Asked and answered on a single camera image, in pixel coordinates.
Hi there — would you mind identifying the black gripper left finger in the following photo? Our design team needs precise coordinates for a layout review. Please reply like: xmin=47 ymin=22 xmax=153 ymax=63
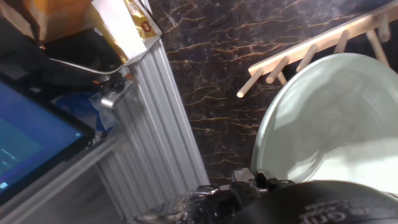
xmin=230 ymin=167 xmax=261 ymax=203

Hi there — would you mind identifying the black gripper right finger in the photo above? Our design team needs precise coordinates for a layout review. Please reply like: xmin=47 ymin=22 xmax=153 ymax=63
xmin=256 ymin=170 xmax=295 ymax=194

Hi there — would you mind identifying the pale green round dish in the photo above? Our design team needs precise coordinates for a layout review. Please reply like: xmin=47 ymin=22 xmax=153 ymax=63
xmin=250 ymin=52 xmax=398 ymax=195

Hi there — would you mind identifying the wooden dish rack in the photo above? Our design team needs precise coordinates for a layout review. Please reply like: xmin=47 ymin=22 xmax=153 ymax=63
xmin=236 ymin=1 xmax=398 ymax=99

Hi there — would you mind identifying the blue plastic packet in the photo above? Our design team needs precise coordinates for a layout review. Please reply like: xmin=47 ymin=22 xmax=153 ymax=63
xmin=54 ymin=91 xmax=119 ymax=132

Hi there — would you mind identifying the white gold snack pack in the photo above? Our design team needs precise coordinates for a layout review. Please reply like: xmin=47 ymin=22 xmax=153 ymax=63
xmin=90 ymin=0 xmax=164 ymax=67

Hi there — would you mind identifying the black round base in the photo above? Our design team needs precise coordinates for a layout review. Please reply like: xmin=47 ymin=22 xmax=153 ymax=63
xmin=39 ymin=27 xmax=126 ymax=86

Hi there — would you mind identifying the computer monitor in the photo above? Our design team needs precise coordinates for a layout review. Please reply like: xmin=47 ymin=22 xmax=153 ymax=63
xmin=0 ymin=73 xmax=96 ymax=206

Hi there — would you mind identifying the brown cardboard box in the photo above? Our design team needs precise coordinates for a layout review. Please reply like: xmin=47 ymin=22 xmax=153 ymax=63
xmin=0 ymin=0 xmax=94 ymax=45

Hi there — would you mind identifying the small silver camera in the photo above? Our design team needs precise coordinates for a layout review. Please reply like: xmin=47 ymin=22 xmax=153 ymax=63
xmin=98 ymin=79 xmax=135 ymax=110

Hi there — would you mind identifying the slanted aluminium frame strut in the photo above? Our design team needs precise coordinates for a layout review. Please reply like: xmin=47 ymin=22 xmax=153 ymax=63
xmin=0 ymin=133 xmax=125 ymax=224

